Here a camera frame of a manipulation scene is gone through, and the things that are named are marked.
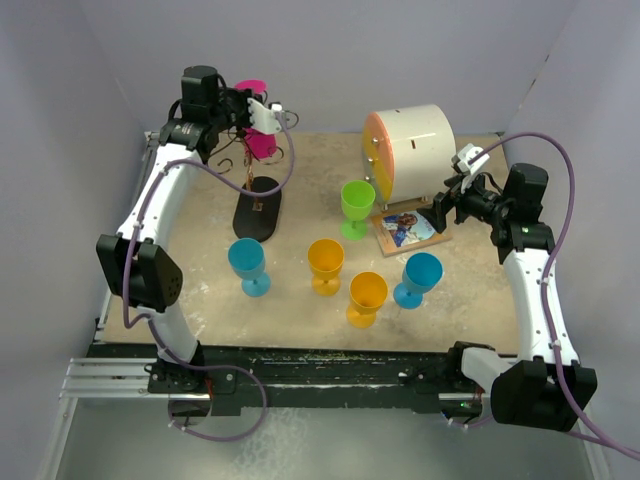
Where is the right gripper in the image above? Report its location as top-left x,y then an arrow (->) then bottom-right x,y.
418,167 -> 512,232

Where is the pink plastic wine glass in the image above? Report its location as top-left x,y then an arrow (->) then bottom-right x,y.
235,79 -> 278,162

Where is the blue wine glass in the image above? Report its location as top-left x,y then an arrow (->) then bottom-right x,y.
228,238 -> 271,297
393,252 -> 444,309

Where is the metal wine glass rack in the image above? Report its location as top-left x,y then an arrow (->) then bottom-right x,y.
217,128 -> 284,243

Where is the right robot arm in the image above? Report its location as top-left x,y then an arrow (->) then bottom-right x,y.
423,163 -> 597,432

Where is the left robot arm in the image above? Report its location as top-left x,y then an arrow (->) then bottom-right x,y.
96,65 -> 262,392

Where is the green plastic wine glass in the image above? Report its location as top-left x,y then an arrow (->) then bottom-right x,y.
340,180 -> 376,241

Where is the orange wine glass right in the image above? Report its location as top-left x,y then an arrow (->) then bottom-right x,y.
346,271 -> 388,329

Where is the orange wine glass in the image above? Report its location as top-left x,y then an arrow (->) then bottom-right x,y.
346,271 -> 388,329
307,238 -> 345,296

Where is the orange wine glass left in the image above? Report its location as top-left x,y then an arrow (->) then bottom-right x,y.
307,238 -> 345,296

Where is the children's picture book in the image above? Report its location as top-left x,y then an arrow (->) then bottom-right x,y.
368,201 -> 453,258

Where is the white round drawer cabinet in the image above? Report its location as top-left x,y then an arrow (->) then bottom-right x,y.
361,104 -> 456,209

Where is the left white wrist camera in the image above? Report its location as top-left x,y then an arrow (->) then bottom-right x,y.
247,98 -> 284,135

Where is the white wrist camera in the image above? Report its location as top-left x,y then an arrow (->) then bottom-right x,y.
247,98 -> 284,135
451,143 -> 490,194

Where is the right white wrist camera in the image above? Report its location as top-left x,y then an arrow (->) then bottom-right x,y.
451,143 -> 490,194

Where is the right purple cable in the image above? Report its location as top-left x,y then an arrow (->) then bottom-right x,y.
474,130 -> 640,461

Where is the purple cable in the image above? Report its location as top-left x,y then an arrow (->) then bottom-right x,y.
474,130 -> 640,461
122,110 -> 297,442

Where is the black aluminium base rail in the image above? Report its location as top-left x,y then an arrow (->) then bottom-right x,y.
61,343 -> 490,419

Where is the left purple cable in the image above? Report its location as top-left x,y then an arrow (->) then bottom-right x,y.
122,110 -> 297,442

